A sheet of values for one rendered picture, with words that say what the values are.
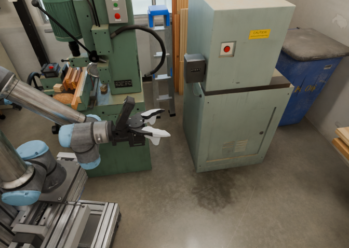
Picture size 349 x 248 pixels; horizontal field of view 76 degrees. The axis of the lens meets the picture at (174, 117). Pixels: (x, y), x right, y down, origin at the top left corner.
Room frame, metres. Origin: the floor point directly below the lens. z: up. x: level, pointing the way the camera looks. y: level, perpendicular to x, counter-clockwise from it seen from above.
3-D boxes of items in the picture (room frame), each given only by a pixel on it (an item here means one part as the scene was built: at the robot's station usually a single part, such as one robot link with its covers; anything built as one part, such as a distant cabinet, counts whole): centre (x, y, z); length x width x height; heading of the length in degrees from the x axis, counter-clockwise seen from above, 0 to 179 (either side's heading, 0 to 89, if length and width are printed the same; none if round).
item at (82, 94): (1.38, 0.61, 0.93); 0.60 x 0.02 x 0.06; 9
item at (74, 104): (1.28, 0.63, 0.92); 0.54 x 0.02 x 0.04; 9
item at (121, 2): (1.29, 0.31, 1.40); 0.10 x 0.06 x 0.16; 99
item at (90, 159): (0.53, 0.32, 1.12); 0.11 x 0.08 x 0.11; 9
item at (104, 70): (1.26, 0.44, 1.02); 0.09 x 0.07 x 0.12; 9
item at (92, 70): (1.28, 0.50, 1.02); 0.12 x 0.03 x 0.12; 99
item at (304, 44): (1.97, -1.17, 0.48); 0.64 x 0.54 x 0.97; 12
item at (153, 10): (2.08, 0.13, 0.58); 0.27 x 0.25 x 1.16; 12
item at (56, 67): (1.34, 0.84, 0.99); 0.13 x 0.11 x 0.06; 9
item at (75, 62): (1.38, 0.63, 1.03); 0.14 x 0.07 x 0.09; 99
